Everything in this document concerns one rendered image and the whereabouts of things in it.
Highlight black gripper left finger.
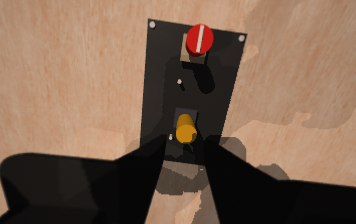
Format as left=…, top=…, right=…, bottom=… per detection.
left=0, top=134, right=167, bottom=224

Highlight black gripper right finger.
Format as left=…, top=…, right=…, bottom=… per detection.
left=203, top=139, right=356, bottom=224

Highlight black circuit board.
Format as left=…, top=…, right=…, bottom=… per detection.
left=140, top=18, right=248, bottom=166

